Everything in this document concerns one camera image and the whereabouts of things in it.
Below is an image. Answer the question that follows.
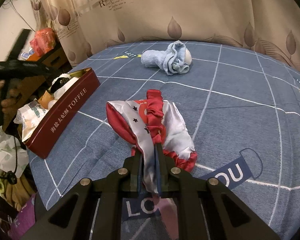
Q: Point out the brown wooden cabinet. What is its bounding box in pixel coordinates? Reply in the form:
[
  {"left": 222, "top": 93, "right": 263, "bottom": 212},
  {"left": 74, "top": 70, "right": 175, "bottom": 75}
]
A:
[{"left": 11, "top": 40, "right": 73, "bottom": 105}]

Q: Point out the white fluffy sock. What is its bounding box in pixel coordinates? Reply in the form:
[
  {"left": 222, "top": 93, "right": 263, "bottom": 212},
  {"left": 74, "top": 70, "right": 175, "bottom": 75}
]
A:
[{"left": 51, "top": 73, "right": 79, "bottom": 98}]

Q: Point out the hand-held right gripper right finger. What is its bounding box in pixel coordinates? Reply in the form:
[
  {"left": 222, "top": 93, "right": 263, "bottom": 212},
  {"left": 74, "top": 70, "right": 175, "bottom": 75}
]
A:
[{"left": 155, "top": 143, "right": 282, "bottom": 240}]

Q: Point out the orange box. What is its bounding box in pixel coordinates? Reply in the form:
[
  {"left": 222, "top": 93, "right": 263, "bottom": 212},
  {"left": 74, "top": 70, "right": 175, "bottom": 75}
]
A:
[{"left": 27, "top": 52, "right": 45, "bottom": 62}]

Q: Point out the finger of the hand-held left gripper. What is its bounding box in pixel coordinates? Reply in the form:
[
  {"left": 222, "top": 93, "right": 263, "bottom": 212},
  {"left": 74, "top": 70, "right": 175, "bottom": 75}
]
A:
[
  {"left": 7, "top": 29, "right": 32, "bottom": 62},
  {"left": 0, "top": 61, "right": 50, "bottom": 80}
]

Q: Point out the black shiny hair accessory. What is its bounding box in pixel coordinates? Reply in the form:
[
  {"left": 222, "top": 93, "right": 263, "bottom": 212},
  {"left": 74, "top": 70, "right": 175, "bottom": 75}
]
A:
[{"left": 51, "top": 79, "right": 70, "bottom": 92}]

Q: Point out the red and white satin cloth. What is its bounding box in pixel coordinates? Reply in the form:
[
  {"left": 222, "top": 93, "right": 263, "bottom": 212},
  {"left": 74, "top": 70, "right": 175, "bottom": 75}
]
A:
[{"left": 106, "top": 89, "right": 198, "bottom": 199}]

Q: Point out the blue checked blanket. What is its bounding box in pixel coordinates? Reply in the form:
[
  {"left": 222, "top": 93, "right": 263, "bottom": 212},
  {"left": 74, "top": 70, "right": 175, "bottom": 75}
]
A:
[{"left": 27, "top": 40, "right": 300, "bottom": 240}]

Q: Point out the beige leaf print curtain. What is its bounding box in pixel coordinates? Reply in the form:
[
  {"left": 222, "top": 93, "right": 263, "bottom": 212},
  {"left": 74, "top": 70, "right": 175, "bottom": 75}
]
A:
[{"left": 31, "top": 0, "right": 300, "bottom": 75}]

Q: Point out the white plastic bag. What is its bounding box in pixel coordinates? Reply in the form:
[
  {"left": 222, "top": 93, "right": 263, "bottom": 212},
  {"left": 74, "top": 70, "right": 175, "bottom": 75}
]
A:
[{"left": 0, "top": 126, "right": 29, "bottom": 180}]

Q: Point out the red tin box gold interior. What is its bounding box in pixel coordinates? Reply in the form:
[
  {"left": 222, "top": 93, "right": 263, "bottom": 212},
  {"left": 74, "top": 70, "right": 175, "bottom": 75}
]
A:
[{"left": 21, "top": 67, "right": 101, "bottom": 159}]

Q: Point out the orange plastic bag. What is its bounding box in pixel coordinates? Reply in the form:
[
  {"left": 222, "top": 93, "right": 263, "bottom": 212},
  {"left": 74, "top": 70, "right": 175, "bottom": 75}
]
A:
[{"left": 30, "top": 28, "right": 57, "bottom": 55}]

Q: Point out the black cable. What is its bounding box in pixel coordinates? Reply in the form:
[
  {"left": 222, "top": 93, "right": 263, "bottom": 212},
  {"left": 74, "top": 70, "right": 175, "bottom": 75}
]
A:
[{"left": 0, "top": 135, "right": 18, "bottom": 185}]

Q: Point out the paper gift bag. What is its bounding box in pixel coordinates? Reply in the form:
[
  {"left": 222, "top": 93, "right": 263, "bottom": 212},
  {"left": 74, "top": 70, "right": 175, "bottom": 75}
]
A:
[{"left": 10, "top": 192, "right": 37, "bottom": 240}]

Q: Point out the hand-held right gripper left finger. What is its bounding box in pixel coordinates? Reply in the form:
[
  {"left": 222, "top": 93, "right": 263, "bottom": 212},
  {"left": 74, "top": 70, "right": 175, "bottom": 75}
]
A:
[{"left": 20, "top": 151, "right": 144, "bottom": 240}]

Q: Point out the person's left hand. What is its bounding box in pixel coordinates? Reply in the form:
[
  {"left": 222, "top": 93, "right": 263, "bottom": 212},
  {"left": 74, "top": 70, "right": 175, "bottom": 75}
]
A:
[{"left": 0, "top": 81, "right": 20, "bottom": 120}]

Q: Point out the light blue towel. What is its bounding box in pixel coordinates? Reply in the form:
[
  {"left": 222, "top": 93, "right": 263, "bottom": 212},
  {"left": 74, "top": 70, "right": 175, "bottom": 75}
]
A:
[{"left": 141, "top": 41, "right": 192, "bottom": 75}]

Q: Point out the white green tissue packet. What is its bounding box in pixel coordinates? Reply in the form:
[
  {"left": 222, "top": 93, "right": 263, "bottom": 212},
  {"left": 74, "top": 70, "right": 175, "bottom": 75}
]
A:
[{"left": 13, "top": 100, "right": 47, "bottom": 142}]

